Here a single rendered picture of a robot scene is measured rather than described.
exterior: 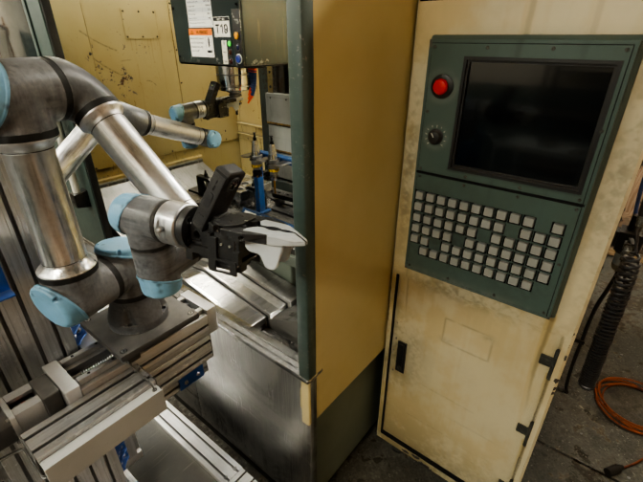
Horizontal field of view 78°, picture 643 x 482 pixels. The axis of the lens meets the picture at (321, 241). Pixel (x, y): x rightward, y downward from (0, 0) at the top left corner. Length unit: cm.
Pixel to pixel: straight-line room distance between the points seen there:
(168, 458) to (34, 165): 134
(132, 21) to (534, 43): 239
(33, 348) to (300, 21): 101
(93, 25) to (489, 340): 259
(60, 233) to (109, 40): 207
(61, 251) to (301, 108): 57
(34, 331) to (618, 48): 146
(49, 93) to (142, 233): 31
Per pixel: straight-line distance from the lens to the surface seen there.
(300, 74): 87
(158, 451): 195
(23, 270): 117
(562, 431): 245
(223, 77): 203
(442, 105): 116
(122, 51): 293
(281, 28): 185
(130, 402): 111
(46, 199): 92
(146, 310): 113
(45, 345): 128
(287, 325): 160
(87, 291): 100
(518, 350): 141
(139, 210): 72
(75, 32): 282
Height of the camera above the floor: 172
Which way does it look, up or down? 27 degrees down
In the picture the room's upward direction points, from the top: straight up
